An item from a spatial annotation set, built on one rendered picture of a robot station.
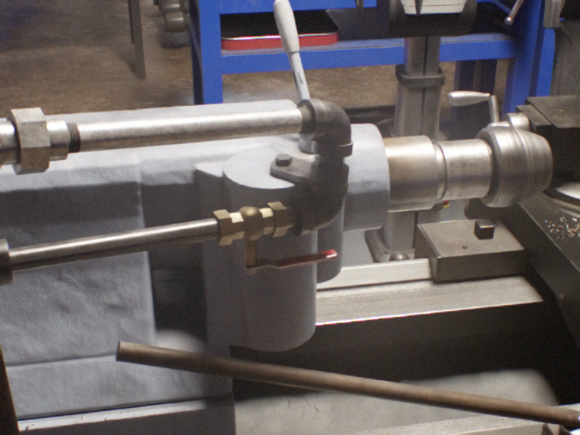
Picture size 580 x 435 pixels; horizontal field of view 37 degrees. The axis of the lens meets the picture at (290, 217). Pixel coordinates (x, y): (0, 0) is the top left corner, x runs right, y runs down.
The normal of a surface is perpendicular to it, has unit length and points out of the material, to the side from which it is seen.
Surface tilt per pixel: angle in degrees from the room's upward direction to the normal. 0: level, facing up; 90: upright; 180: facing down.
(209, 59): 90
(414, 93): 90
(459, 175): 76
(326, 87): 0
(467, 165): 59
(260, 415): 20
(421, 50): 90
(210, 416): 90
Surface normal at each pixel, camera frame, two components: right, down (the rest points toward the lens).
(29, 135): 0.46, -0.16
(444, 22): 0.11, 0.70
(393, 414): -0.33, -0.80
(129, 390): 0.15, 0.00
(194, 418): 0.18, 0.47
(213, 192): -0.57, 0.21
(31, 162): 0.46, 0.58
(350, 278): 0.12, -0.29
